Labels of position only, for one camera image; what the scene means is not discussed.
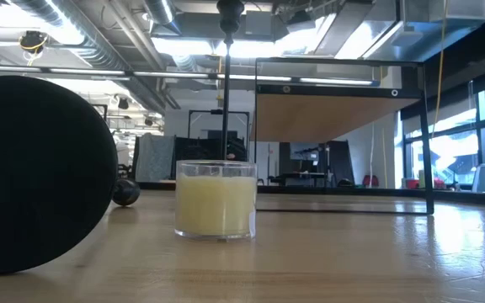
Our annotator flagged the black background gantry frame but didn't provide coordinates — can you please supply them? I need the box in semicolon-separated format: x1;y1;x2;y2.
187;109;251;161

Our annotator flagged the black ceiling-mounted device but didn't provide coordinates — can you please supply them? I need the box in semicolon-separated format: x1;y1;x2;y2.
18;29;50;56

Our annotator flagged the yellow hanging cable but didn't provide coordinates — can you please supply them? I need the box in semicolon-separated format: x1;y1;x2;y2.
433;0;449;127

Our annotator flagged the black aluminium rail frame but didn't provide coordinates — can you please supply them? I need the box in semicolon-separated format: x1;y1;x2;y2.
136;180;485;208

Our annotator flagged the black standing panel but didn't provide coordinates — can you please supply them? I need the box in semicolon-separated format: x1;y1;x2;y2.
324;140;355;186

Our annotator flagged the gray fabric divider panel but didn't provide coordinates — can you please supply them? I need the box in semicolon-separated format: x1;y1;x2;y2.
135;134;176;183

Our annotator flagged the black fabric divider panel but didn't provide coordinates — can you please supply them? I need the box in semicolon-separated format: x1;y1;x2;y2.
173;136;248;162

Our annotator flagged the black metal candlestick holder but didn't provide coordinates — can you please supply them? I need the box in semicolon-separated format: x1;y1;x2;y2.
216;0;246;163
0;75;141;277

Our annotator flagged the wall-mounted picture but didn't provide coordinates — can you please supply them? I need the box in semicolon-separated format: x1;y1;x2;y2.
289;141;322;162

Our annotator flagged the long LED light bar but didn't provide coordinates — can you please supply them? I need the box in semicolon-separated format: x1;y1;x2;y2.
0;65;381;85

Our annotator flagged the wooden shelf riser black frame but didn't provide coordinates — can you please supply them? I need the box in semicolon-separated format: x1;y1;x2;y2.
253;56;436;216

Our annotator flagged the yellow candle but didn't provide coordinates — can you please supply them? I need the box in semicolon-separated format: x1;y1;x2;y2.
173;159;258;242

